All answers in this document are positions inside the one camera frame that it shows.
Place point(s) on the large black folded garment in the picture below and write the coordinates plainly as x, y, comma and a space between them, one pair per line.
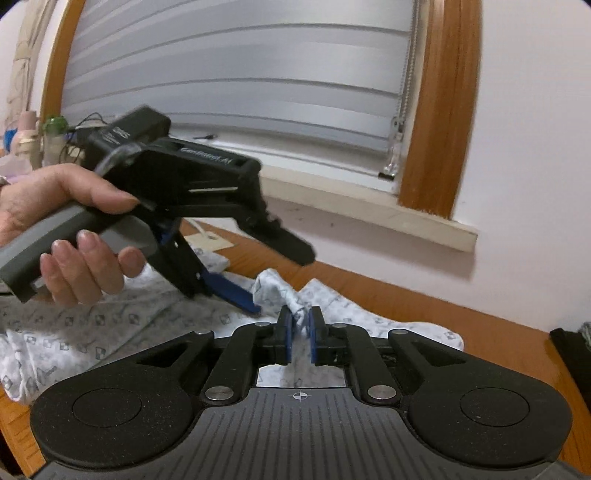
570, 355

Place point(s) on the wooden window frame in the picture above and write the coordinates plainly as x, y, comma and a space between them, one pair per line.
443, 115

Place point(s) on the person's left hand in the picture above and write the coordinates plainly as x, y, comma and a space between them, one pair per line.
46, 194

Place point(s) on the white patterned garment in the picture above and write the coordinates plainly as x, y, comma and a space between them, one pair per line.
115, 332

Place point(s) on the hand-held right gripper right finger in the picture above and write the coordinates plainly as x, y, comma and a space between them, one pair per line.
315, 339

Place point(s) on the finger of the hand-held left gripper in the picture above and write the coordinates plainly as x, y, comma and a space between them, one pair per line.
286, 244
231, 290

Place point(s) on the green topped bottle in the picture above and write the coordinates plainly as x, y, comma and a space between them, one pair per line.
55, 134

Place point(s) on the grey window blind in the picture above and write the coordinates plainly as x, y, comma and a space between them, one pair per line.
254, 69

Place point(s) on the beige curtain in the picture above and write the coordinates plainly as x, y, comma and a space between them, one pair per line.
27, 60

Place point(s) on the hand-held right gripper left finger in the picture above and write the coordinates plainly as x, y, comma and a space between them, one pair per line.
286, 339

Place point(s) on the beige window sill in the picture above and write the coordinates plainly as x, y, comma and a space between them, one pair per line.
369, 207

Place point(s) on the beige card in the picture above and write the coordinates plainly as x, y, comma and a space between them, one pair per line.
207, 242

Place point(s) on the grey folded garment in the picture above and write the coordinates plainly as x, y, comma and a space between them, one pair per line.
586, 332

